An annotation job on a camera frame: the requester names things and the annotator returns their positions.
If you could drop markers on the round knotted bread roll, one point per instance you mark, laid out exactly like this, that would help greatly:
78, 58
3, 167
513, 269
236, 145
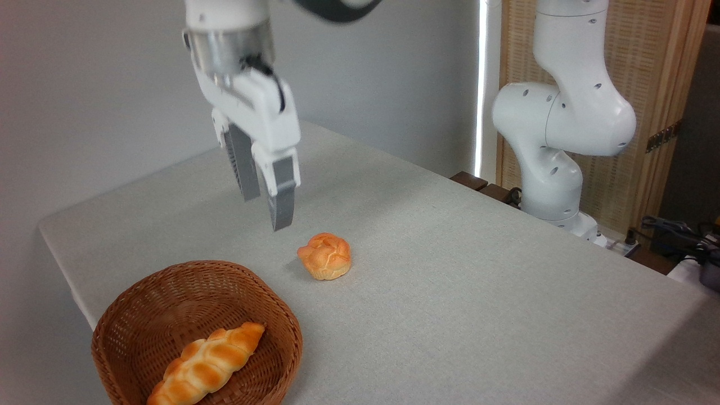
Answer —
326, 256

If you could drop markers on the grey tablecloth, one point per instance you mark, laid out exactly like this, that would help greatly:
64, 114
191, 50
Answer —
478, 315

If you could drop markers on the brown woven wicker basket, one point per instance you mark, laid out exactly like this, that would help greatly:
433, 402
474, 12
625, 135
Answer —
140, 315

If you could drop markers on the long braided bread loaf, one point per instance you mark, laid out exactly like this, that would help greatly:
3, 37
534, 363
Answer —
211, 363

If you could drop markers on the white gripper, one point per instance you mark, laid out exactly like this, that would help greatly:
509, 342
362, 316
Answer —
264, 112

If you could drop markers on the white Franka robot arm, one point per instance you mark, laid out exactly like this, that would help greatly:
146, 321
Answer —
568, 112

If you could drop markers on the dark metal screen hinge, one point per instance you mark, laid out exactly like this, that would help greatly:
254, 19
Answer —
664, 136

